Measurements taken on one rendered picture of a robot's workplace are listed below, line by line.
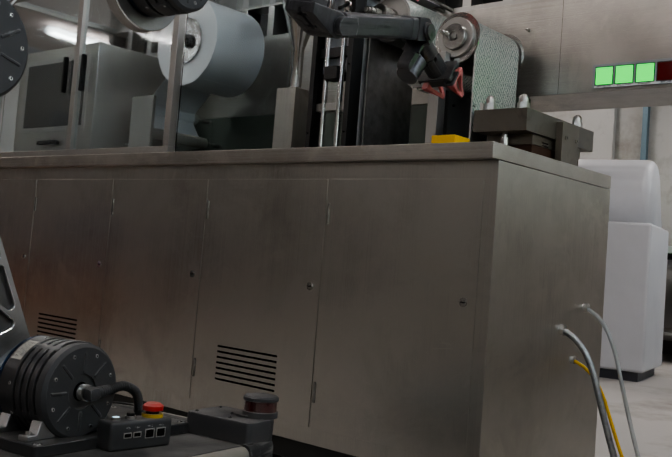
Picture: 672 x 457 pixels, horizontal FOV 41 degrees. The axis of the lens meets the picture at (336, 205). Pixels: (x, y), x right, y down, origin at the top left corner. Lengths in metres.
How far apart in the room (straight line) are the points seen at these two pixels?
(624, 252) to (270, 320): 3.63
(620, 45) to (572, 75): 0.16
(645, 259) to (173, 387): 3.65
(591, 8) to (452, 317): 1.09
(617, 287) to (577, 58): 3.25
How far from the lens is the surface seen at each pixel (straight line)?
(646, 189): 5.95
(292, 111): 3.03
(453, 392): 2.17
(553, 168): 2.37
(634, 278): 5.84
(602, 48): 2.74
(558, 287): 2.41
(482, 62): 2.58
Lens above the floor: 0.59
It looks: 4 degrees up
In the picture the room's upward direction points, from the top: 4 degrees clockwise
